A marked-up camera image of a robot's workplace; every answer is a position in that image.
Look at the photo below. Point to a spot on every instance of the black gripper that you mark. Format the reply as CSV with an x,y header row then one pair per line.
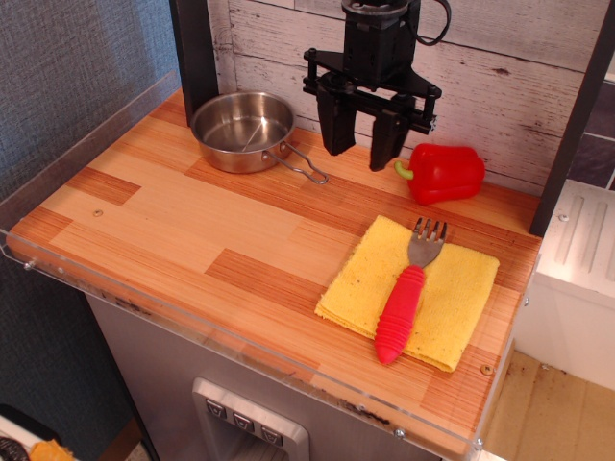
x,y
373,74

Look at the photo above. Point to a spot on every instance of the red capsicum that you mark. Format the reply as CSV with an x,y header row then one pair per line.
x,y
437,173

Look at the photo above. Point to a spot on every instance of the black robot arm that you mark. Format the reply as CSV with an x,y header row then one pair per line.
x,y
379,6

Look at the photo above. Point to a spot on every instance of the small steel pot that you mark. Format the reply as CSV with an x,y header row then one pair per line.
x,y
248,132

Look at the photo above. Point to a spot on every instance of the yellow folded cloth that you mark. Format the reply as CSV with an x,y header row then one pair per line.
x,y
428,312

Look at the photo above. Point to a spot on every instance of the white toy cabinet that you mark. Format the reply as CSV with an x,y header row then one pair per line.
x,y
567,317

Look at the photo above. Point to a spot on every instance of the orange toy item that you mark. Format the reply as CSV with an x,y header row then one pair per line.
x,y
50,451

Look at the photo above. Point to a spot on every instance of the black round object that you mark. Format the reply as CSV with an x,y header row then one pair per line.
x,y
10,450

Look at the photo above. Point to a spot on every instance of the black vertical post left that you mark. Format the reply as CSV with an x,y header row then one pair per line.
x,y
195,52

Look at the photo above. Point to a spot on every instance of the black vertical post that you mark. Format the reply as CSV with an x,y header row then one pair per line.
x,y
587,96
195,52

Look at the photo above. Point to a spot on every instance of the red handled fork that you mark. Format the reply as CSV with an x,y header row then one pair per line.
x,y
396,321

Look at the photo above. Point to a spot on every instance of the black vertical post right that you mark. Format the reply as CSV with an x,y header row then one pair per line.
x,y
587,96

